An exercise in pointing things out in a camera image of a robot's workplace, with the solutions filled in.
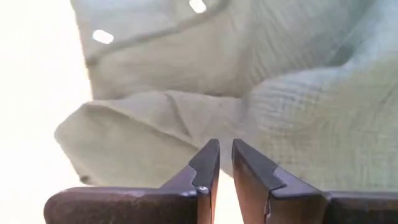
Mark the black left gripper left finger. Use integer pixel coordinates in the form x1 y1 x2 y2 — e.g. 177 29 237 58
43 138 221 224

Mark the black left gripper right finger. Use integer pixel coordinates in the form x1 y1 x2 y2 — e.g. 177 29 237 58
231 138 398 224

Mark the dark green button shirt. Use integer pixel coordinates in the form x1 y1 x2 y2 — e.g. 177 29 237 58
54 0 398 192

